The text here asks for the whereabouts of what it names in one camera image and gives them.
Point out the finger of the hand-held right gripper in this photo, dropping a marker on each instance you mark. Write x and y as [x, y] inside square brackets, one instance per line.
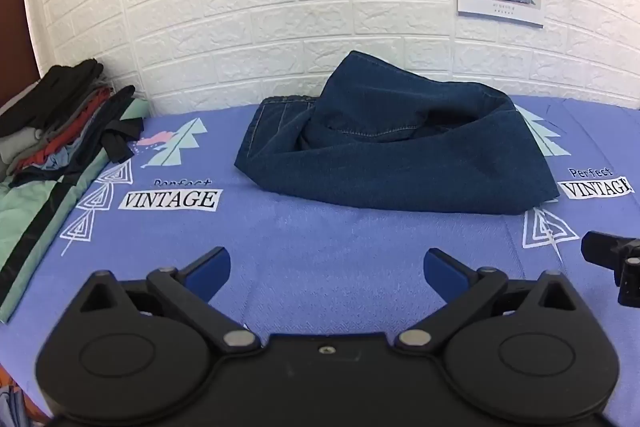
[602, 249]

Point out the blue printed bed sheet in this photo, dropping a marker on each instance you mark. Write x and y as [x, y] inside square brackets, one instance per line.
[310, 237]

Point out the dark blue denim pants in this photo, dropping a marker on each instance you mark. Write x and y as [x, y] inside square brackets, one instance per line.
[400, 157]

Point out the brown wooden headboard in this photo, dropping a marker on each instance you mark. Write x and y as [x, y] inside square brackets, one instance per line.
[15, 22]

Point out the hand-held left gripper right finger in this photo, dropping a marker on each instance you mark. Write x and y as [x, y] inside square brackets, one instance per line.
[442, 268]

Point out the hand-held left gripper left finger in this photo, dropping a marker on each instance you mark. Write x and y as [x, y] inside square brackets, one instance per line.
[212, 268]

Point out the orange and blue cloth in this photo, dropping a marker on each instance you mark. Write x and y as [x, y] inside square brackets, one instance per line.
[12, 399]

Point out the pile of folded clothes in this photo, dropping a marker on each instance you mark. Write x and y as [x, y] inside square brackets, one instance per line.
[55, 117]
[35, 207]

